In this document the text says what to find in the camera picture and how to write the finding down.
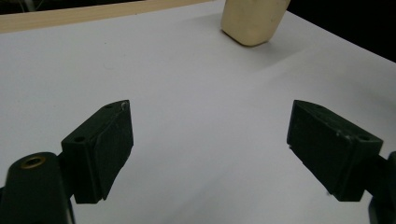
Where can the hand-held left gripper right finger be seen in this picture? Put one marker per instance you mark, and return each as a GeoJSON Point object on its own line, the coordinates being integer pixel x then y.
{"type": "Point", "coordinates": [333, 149]}

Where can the wooden table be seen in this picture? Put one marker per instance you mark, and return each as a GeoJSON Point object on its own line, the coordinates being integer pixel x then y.
{"type": "Point", "coordinates": [77, 15]}

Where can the cream square chopstick holder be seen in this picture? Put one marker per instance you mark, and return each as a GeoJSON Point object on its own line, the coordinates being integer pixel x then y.
{"type": "Point", "coordinates": [252, 21]}

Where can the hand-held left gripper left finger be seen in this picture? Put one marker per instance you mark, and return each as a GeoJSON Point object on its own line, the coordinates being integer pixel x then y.
{"type": "Point", "coordinates": [93, 155]}

